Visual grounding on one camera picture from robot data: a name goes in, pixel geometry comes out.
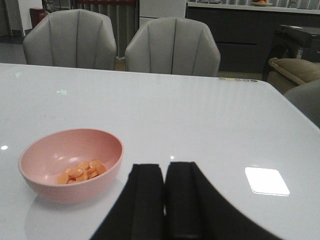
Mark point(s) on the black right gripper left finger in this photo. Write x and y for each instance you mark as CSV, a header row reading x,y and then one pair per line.
x,y
138,213

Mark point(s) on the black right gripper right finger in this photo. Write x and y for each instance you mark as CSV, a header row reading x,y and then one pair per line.
x,y
195,210

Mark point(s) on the orange ham slices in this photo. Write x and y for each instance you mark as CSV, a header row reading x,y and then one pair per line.
x,y
83,171

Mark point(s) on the pink bowl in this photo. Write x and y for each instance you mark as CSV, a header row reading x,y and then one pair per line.
x,y
47,158

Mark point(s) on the grey chair at right edge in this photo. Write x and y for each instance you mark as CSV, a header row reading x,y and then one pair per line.
x,y
306,98

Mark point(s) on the right beige upholstered chair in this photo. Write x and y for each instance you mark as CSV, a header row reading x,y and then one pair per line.
x,y
173,45

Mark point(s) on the beige upholstered chair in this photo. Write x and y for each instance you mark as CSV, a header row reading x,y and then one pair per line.
x,y
75,38
173,45

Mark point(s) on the dark sideboard counter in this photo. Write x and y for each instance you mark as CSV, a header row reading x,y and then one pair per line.
x,y
244,33

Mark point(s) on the left beige upholstered chair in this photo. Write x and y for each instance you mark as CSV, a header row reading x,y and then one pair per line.
x,y
75,38

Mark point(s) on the white drawer cabinet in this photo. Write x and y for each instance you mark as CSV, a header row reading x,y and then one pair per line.
x,y
154,9

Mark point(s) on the dark side table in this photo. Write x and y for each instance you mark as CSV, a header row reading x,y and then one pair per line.
x,y
297,42

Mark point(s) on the fruit plate on counter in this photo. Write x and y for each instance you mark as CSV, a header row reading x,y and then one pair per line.
x,y
261,3

